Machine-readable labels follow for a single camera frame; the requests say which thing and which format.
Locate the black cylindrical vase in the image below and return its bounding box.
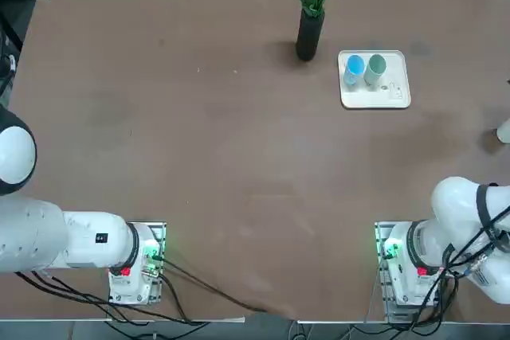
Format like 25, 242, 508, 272
295, 9, 326, 62

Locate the small blue cup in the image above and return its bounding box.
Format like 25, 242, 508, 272
343, 54, 366, 92

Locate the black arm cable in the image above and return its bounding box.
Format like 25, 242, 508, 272
159, 256, 272, 315
414, 182, 510, 323

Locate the white rectangular tray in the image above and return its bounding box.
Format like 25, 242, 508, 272
337, 49, 412, 110

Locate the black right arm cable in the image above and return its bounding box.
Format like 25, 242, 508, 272
414, 182, 510, 323

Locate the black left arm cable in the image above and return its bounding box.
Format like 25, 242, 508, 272
159, 256, 272, 315

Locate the small green cup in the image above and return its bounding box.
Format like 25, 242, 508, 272
363, 54, 387, 88

